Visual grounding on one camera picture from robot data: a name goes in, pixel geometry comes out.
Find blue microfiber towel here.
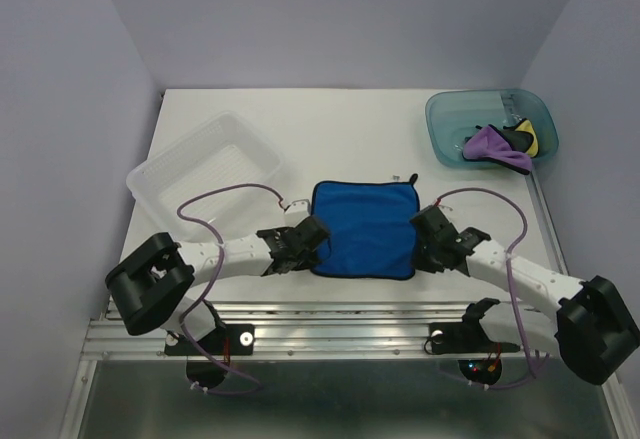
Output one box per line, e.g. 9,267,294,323
311,174,420,281

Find purple microfiber towel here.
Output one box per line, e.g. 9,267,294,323
462,125,533,175

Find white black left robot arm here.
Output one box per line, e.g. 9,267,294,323
105,216,330,357

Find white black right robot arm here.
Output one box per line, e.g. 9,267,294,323
410,206,639,385

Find white perforated plastic basket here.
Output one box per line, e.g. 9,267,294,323
126,111,284,240

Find teal translucent plastic bin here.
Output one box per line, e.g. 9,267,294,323
425,89,559,170

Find yellow and black towel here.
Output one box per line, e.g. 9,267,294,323
502,118,539,158

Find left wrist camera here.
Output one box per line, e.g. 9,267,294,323
284,199,311,224

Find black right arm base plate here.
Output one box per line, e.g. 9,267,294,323
423,322,520,355

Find aluminium mounting rail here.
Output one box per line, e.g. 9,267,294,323
79,301,616,360

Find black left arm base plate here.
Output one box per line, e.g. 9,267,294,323
164,323,256,357

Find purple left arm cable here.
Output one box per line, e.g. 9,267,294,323
177,183,301,398

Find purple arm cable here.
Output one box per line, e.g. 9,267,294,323
177,183,301,398
434,187,551,393

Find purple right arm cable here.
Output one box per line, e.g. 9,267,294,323
434,187,551,393

